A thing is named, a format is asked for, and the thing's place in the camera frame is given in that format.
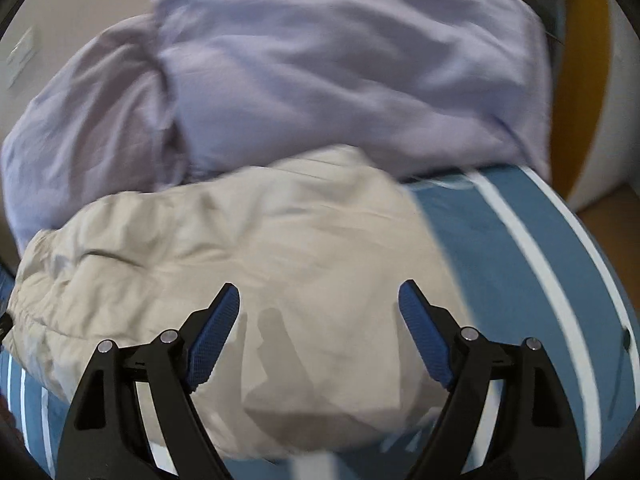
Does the large lavender pillow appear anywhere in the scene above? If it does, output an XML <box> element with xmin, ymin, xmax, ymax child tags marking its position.
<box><xmin>149</xmin><ymin>0</ymin><xmax>555</xmax><ymax>187</ymax></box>

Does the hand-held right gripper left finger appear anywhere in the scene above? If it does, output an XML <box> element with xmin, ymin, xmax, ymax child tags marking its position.
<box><xmin>57</xmin><ymin>282</ymin><xmax>241</xmax><ymax>480</ymax></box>

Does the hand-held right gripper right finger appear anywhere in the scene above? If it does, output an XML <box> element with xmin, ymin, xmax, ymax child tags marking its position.
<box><xmin>397</xmin><ymin>280</ymin><xmax>586</xmax><ymax>480</ymax></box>

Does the beige puffer jacket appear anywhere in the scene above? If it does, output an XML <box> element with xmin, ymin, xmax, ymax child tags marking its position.
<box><xmin>2</xmin><ymin>144</ymin><xmax>475</xmax><ymax>463</ymax></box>

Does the white wall socket plate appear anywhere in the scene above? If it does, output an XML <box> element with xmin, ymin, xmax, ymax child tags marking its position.
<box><xmin>5</xmin><ymin>50</ymin><xmax>25</xmax><ymax>87</ymax></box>

